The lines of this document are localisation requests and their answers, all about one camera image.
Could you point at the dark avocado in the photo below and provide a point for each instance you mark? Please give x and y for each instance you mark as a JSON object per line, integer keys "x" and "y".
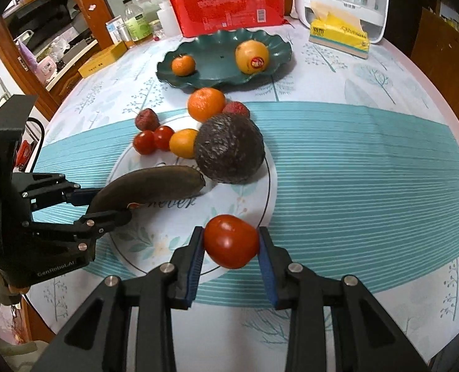
{"x": 229, "y": 149}

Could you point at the pink small appliance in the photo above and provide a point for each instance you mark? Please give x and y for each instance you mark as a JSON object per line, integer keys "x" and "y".
{"x": 45, "y": 66}

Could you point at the small glass jar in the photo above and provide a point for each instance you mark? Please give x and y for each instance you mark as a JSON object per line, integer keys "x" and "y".
{"x": 156, "y": 30}

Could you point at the large orange mandarin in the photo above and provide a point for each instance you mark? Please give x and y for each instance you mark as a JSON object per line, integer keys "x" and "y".
{"x": 205, "y": 102}

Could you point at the small orange with stem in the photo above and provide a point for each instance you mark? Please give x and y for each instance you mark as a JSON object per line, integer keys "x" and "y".
{"x": 183, "y": 65}

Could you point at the yellow tissue box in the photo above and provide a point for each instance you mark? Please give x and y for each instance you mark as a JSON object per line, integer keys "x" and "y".
{"x": 341, "y": 37}

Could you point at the red cherry tomato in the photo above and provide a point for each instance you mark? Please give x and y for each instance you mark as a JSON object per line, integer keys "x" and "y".
{"x": 163, "y": 137}
{"x": 144, "y": 142}

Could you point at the white plastic bottle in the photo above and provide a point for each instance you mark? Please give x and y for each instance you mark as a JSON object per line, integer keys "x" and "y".
{"x": 166, "y": 19}

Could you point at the small white and blue box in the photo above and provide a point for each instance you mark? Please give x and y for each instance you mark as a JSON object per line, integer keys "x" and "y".
{"x": 115, "y": 31}

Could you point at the brown wooden cabinet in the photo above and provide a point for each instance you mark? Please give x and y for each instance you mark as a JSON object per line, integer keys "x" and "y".
{"x": 94, "y": 7}

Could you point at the large red tomato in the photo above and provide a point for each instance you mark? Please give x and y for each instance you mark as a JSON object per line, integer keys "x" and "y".
{"x": 229, "y": 240}

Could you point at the dark green wavy plate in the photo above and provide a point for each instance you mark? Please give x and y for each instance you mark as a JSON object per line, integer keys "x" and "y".
{"x": 214, "y": 62}

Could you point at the red box of jars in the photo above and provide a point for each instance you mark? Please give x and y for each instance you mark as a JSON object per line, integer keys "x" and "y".
{"x": 221, "y": 7}

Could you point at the yellow cardboard box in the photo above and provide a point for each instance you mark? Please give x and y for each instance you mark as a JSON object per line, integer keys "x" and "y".
{"x": 98, "y": 62}

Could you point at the yellow grapefruit with sticker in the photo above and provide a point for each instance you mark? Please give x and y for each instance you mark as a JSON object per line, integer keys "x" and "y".
{"x": 249, "y": 52}

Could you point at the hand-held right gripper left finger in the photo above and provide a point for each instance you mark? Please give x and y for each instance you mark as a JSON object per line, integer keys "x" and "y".
{"x": 195, "y": 271}

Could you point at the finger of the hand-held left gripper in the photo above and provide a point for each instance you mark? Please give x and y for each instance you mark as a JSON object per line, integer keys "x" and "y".
{"x": 105, "y": 221}
{"x": 86, "y": 196}

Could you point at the dark overripe banana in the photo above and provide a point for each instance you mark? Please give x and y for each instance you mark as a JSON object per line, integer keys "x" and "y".
{"x": 152, "y": 186}

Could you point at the clear bottle with green label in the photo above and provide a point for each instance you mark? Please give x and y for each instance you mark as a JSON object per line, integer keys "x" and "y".
{"x": 136, "y": 25}

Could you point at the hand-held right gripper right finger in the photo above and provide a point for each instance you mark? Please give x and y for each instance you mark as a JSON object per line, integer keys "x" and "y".
{"x": 267, "y": 275}

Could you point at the yellow-orange citrus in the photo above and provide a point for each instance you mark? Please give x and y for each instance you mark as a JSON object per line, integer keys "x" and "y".
{"x": 182, "y": 143}

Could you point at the person's left hand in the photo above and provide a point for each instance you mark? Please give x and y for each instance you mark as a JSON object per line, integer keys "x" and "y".
{"x": 1, "y": 293}

